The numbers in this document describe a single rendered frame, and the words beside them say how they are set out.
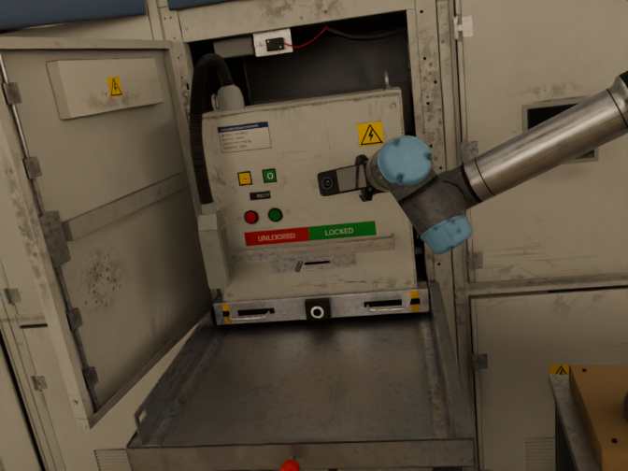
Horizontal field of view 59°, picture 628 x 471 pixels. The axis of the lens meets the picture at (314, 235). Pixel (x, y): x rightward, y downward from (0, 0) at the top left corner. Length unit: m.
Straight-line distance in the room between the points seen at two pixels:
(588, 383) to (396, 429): 0.43
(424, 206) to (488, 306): 0.80
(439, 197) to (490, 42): 0.68
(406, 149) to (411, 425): 0.48
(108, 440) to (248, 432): 1.07
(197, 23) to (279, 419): 1.00
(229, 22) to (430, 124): 0.58
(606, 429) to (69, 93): 1.17
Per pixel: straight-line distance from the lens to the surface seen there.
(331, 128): 1.27
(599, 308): 1.70
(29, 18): 1.61
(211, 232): 1.26
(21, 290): 1.95
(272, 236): 1.35
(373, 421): 1.05
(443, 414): 1.05
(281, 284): 1.39
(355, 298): 1.37
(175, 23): 1.58
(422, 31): 1.48
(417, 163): 0.84
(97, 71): 1.29
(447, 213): 0.87
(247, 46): 1.58
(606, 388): 1.26
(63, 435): 2.16
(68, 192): 1.21
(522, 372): 1.74
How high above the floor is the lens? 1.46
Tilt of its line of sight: 17 degrees down
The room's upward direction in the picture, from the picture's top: 8 degrees counter-clockwise
